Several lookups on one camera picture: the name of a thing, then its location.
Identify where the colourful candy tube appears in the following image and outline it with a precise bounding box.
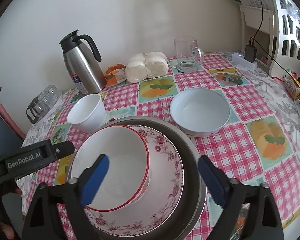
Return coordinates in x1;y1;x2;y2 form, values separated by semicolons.
282;75;300;100

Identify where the small white bowl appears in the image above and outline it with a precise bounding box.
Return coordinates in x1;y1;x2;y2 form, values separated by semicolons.
66;94;107;134

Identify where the strawberry bowl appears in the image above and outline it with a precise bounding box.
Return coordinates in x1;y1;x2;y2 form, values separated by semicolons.
71;125;151;212

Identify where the glass mug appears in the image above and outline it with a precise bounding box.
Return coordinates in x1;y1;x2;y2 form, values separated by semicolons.
174;36;204;73

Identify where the black charger cable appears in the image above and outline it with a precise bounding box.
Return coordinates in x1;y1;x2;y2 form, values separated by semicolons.
239;0;300;145

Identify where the black charger adapter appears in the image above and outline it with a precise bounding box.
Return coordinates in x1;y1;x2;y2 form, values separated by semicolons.
244;37;257;63

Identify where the steel thermos jug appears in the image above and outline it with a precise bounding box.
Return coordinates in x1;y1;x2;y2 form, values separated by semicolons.
59;30;107;95

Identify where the white lattice shelf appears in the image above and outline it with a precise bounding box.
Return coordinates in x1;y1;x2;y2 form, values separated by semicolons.
239;0;300;78

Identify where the white buns bag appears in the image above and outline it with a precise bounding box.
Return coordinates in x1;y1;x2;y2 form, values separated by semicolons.
125;51;169;83

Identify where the steel round tray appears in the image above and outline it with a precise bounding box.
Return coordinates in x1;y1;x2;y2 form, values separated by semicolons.
68;116;206;239

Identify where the orange snack packet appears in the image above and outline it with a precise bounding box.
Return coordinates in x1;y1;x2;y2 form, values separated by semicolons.
104;64;126;87

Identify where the light blue bowl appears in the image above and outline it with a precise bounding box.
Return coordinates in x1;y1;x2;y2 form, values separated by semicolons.
170;88;231;138

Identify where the white power strip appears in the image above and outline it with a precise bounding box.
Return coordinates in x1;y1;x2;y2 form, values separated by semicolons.
231;53;257;71

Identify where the glass cups rack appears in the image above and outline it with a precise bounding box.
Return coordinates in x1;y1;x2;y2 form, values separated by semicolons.
26;85;62;124

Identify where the floral round plate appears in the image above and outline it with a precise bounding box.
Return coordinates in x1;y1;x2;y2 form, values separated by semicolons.
85;125;184;237

